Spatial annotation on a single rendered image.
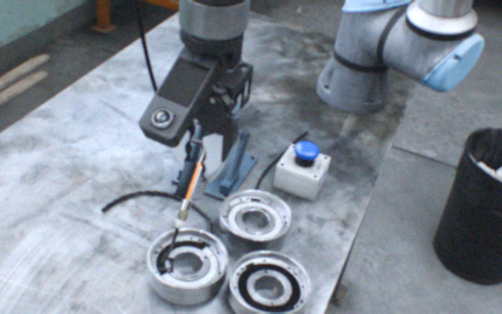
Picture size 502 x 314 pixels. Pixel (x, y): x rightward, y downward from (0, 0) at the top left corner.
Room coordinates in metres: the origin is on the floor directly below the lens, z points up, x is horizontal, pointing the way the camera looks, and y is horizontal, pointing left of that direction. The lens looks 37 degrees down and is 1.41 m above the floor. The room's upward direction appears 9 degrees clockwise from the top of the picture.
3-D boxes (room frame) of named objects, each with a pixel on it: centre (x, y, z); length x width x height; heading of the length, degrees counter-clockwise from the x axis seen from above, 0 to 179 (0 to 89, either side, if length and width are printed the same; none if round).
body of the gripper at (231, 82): (0.61, 0.06, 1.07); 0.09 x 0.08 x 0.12; 162
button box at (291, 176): (0.76, -0.09, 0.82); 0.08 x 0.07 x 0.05; 162
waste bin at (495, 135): (1.50, -0.82, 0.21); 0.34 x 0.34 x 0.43
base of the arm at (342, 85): (1.08, -0.20, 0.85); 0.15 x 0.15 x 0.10
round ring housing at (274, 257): (0.50, -0.05, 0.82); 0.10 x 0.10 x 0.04
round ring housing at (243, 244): (0.62, -0.03, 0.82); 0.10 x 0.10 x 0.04
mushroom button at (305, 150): (0.76, -0.09, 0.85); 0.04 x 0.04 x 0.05
